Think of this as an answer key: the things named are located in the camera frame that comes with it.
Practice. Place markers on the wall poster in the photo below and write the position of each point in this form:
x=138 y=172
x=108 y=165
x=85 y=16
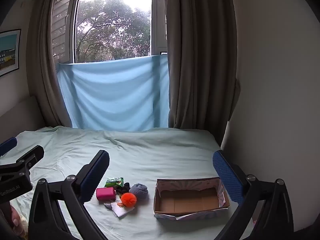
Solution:
x=8 y=52

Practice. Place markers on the black cloth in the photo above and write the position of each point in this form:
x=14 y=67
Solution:
x=122 y=190

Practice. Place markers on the person's left hand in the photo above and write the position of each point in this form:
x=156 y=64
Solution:
x=18 y=226

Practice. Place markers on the tree outside window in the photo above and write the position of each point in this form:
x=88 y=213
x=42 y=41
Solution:
x=112 y=35

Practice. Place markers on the pale green bed sheet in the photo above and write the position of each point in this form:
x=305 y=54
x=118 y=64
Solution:
x=150 y=150

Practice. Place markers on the white tissue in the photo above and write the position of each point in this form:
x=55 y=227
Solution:
x=120 y=211

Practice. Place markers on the grey fluffy sock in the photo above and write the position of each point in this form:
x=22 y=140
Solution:
x=140 y=191

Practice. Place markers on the pink pouch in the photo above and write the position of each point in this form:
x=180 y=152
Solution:
x=105 y=193

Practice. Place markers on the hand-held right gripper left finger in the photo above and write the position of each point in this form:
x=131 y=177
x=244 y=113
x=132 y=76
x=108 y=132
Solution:
x=97 y=177

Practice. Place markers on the light blue hanging cloth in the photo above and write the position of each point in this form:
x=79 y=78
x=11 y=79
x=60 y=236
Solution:
x=112 y=92

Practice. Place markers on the beige curtain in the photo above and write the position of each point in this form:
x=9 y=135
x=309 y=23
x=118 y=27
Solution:
x=42 y=67
x=200 y=55

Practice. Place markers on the beige padded headboard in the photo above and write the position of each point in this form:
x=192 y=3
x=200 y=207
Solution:
x=20 y=115

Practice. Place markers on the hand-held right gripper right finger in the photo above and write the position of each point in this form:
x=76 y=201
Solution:
x=227 y=177

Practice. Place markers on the slatted window shutter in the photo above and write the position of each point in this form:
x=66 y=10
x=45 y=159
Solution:
x=60 y=30

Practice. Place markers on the orange pom-pom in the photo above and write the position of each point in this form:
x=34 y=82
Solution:
x=128 y=200

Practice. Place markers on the patterned cardboard box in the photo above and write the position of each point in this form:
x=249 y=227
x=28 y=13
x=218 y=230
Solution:
x=190 y=202

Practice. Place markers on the green snack packet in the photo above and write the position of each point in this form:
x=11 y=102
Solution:
x=113 y=182

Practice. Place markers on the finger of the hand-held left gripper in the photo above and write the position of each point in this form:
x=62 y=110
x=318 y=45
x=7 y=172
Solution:
x=7 y=145
x=31 y=156

